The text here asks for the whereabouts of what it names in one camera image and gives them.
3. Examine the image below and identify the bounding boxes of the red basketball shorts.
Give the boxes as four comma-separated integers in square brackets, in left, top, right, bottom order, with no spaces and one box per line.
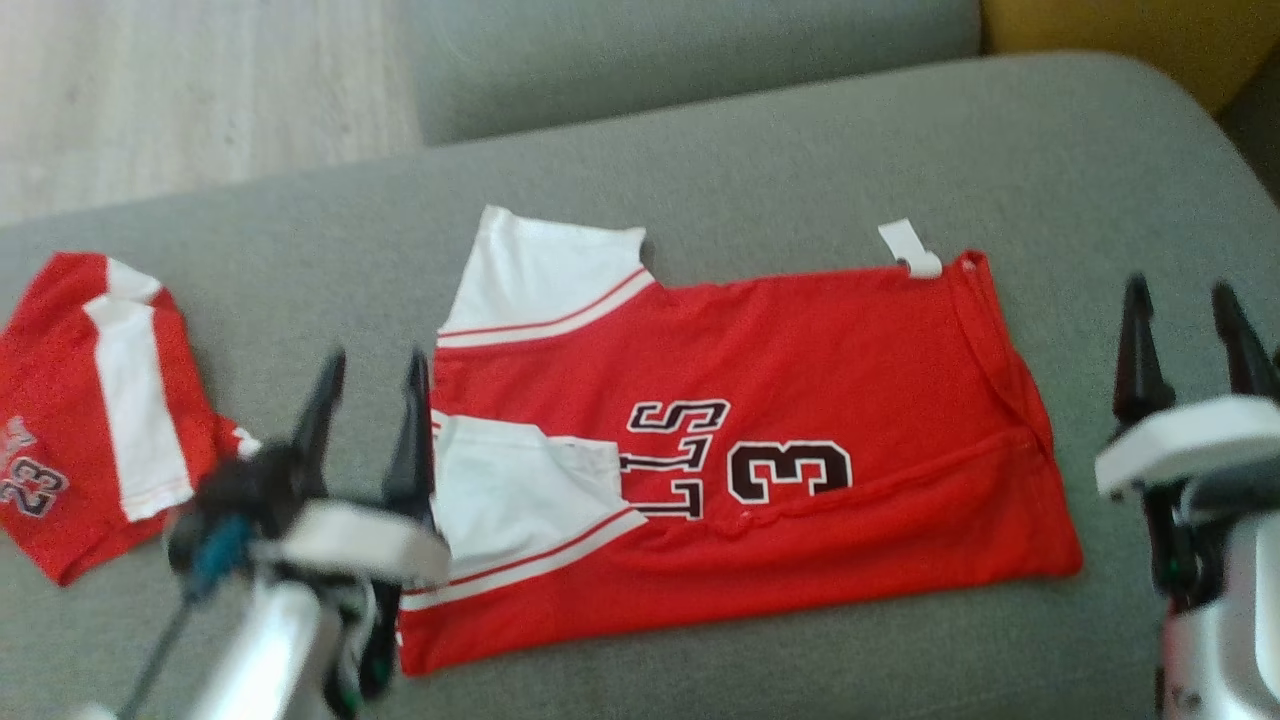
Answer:
[0,252,263,586]

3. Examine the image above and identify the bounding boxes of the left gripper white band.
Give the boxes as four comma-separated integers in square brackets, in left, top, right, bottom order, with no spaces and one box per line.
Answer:
[255,348,451,586]

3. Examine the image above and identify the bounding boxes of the small grey sofa cushion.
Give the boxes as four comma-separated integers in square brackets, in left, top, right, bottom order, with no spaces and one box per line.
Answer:
[415,0,986,146]

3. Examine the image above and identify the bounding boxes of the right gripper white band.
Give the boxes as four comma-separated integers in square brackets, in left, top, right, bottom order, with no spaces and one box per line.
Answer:
[1095,275,1280,501]

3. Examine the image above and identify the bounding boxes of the left cable teal connector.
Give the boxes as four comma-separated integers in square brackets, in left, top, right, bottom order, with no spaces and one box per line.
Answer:
[118,515,253,720]

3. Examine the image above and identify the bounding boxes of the red basketball jersey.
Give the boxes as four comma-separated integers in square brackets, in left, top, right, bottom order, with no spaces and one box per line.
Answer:
[397,205,1084,676]

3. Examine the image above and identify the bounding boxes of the yellow sofa cushion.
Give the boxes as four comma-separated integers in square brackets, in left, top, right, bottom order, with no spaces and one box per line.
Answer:
[980,0,1280,116]

